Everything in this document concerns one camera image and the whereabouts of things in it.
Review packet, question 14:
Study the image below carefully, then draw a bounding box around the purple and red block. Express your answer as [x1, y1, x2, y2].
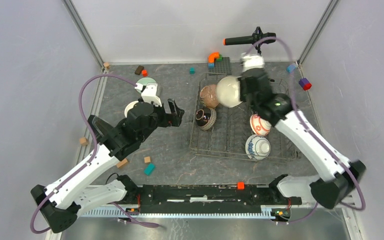
[298, 77, 312, 91]

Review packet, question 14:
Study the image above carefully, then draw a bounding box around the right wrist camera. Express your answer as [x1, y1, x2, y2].
[240, 53, 265, 72]

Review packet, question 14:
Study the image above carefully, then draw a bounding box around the wooden cube at wall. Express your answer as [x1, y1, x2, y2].
[79, 137, 89, 146]

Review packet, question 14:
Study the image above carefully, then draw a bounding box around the dark brown patterned bowl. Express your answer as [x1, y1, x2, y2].
[195, 107, 217, 131]

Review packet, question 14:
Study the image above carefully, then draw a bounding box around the grey wire dish rack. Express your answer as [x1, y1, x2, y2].
[189, 72, 302, 164]

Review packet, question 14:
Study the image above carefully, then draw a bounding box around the green block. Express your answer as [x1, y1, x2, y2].
[215, 54, 223, 62]

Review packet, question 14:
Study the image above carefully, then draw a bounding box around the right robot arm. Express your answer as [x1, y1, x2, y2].
[238, 68, 366, 211]

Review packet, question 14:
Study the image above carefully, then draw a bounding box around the light blue block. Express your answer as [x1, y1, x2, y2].
[286, 63, 298, 73]

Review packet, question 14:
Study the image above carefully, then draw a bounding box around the teal and white bowl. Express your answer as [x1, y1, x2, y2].
[215, 75, 242, 108]

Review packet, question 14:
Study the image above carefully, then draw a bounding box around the black microphone orange tip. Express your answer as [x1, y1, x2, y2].
[223, 32, 277, 46]

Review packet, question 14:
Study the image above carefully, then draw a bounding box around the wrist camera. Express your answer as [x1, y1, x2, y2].
[240, 53, 265, 72]
[134, 82, 163, 107]

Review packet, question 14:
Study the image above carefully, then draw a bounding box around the mint green flower bowl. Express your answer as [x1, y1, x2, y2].
[135, 77, 161, 97]

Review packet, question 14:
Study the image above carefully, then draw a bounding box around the purple cable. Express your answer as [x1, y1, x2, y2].
[243, 36, 367, 225]
[29, 74, 161, 235]

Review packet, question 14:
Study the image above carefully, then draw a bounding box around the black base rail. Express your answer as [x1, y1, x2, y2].
[105, 184, 302, 215]

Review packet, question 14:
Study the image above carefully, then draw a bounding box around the grey building block baseplate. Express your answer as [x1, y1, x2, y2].
[208, 57, 232, 75]

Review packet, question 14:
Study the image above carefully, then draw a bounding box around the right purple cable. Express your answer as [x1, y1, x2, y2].
[243, 36, 367, 225]

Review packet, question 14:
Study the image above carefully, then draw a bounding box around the small orange cube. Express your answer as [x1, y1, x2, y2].
[236, 181, 245, 190]

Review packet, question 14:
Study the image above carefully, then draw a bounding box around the red and white bowl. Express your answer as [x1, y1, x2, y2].
[249, 114, 272, 136]

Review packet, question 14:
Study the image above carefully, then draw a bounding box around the teal block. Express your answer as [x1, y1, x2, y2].
[144, 163, 156, 176]

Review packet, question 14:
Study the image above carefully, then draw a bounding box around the tan wooden brick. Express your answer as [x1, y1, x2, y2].
[116, 158, 129, 169]

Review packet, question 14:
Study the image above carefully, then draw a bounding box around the orange bowl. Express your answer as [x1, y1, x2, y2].
[124, 100, 139, 118]

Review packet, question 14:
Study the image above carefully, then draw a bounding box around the black clear-top box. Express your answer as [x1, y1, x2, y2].
[87, 114, 113, 145]

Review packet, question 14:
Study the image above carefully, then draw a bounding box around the small teal cube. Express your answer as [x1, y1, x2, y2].
[189, 67, 196, 74]

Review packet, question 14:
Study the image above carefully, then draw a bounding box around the red orange small block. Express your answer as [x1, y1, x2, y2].
[141, 70, 148, 77]

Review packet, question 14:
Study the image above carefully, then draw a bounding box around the orange curved block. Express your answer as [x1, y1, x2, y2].
[207, 52, 220, 64]

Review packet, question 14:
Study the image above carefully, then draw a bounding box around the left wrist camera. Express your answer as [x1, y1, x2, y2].
[134, 82, 163, 107]

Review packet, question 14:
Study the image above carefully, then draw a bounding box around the brown block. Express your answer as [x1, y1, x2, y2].
[134, 65, 145, 76]

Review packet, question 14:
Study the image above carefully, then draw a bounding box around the blue floral white bowl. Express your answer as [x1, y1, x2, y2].
[245, 134, 271, 160]

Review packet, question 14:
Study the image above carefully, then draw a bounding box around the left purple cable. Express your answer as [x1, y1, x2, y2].
[29, 74, 161, 235]

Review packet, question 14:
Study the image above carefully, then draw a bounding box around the pink speckled bowl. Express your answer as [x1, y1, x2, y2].
[199, 84, 219, 109]

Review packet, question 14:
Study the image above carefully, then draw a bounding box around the black microphone tripod stand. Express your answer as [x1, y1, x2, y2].
[251, 26, 276, 70]

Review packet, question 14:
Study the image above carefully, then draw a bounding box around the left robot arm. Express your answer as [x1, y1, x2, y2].
[30, 98, 185, 234]

